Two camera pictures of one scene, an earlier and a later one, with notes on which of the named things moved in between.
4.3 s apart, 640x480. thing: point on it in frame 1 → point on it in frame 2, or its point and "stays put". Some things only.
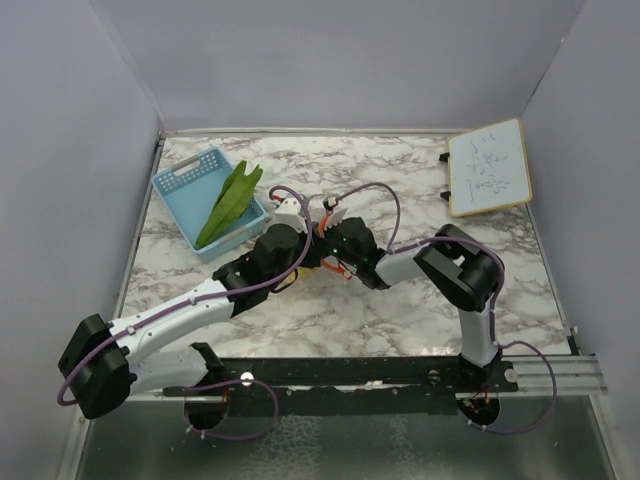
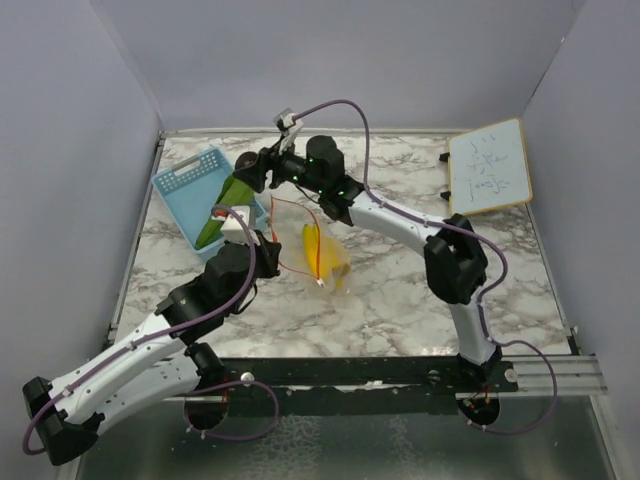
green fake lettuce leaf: (234, 195) stays put
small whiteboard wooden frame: (488, 168) stays put
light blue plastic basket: (190, 190) stays put
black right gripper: (333, 229) → (272, 160)
